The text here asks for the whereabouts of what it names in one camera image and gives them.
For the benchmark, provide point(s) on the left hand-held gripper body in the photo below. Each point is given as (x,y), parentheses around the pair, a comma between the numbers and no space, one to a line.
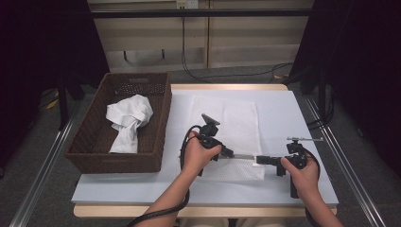
(209,137)

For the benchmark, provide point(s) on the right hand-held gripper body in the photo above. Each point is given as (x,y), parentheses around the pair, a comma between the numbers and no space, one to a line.
(298,154)

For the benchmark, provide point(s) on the white towel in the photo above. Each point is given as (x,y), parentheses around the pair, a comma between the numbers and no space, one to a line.
(239,126)

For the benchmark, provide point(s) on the white cloth garment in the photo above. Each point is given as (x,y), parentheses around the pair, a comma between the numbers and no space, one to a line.
(127,116)

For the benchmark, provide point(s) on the brown wicker basket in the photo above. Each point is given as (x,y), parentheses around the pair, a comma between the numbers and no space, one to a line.
(94,138)

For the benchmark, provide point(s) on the person's left hand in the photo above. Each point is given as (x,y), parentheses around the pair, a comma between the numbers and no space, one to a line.
(195,157)

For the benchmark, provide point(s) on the person's right hand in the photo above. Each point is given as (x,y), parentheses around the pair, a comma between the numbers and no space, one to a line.
(304,183)

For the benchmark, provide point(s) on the person's beige trousers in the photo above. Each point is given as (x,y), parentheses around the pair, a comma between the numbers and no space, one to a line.
(258,222)

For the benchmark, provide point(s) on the beige wooden cabinet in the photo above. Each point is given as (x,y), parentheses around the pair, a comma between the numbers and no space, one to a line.
(252,38)

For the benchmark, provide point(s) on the dark curtain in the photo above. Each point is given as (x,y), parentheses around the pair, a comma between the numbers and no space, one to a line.
(365,63)
(38,63)

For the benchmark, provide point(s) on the black horizontal metal bar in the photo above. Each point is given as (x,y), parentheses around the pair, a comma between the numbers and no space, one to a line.
(195,13)

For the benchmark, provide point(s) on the white power outlet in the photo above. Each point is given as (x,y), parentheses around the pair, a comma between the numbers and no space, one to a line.
(187,3)

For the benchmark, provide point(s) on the black metal stand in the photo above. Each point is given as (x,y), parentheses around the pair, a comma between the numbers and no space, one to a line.
(63,104)

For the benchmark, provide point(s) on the yellow floor tape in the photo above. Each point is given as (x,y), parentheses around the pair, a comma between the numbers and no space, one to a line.
(52,104)

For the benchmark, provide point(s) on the aluminium floor rail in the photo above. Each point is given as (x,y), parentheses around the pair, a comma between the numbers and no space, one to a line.
(41,176)
(346,176)

